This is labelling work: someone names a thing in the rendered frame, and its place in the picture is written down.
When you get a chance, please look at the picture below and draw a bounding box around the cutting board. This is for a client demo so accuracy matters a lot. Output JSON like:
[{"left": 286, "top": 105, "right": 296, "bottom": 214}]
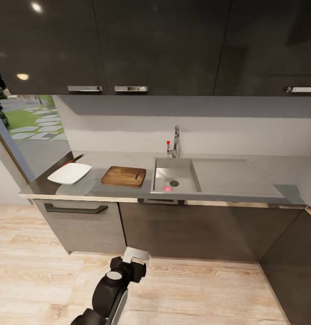
[{"left": 100, "top": 166, "right": 146, "bottom": 187}]

